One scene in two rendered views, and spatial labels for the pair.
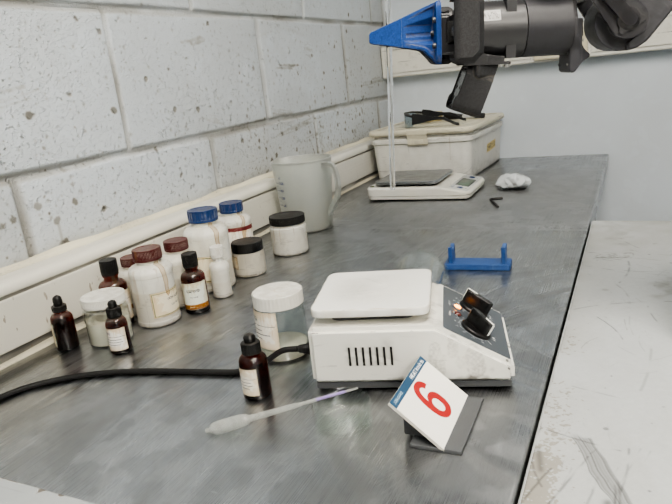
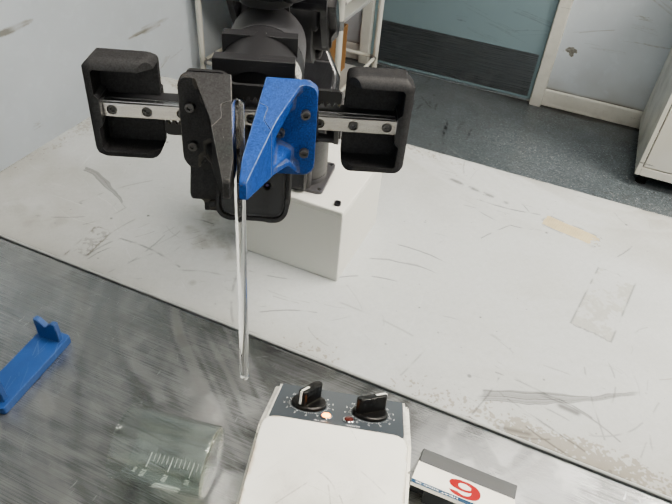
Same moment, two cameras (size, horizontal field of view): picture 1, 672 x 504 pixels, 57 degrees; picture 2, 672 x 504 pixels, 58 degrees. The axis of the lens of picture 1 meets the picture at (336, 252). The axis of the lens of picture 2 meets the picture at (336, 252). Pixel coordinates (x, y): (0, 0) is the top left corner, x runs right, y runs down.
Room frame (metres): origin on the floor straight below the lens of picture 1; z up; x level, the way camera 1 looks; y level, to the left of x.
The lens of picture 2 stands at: (0.65, 0.19, 1.42)
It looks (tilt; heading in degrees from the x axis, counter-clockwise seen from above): 41 degrees down; 264
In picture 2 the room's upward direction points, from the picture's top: 5 degrees clockwise
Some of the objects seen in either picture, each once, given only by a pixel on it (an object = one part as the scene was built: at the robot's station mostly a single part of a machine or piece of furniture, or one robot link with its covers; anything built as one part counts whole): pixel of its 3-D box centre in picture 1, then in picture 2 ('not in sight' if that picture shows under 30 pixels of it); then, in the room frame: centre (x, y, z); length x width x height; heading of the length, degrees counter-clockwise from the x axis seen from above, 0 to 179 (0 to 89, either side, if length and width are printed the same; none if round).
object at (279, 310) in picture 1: (281, 321); not in sight; (0.67, 0.07, 0.94); 0.06 x 0.06 x 0.08
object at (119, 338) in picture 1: (116, 325); not in sight; (0.74, 0.29, 0.94); 0.03 x 0.03 x 0.07
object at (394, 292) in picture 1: (374, 292); (323, 496); (0.62, -0.04, 0.98); 0.12 x 0.12 x 0.01; 79
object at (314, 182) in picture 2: not in sight; (303, 154); (0.63, -0.43, 1.04); 0.07 x 0.07 x 0.06; 72
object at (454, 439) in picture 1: (438, 401); (465, 485); (0.49, -0.08, 0.92); 0.09 x 0.06 x 0.04; 154
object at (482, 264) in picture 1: (477, 256); (22, 360); (0.91, -0.22, 0.92); 0.10 x 0.03 x 0.04; 68
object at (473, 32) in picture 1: (480, 31); (257, 92); (0.67, -0.17, 1.24); 0.19 x 0.08 x 0.06; 177
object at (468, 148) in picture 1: (440, 146); not in sight; (1.86, -0.35, 0.97); 0.37 x 0.31 x 0.14; 150
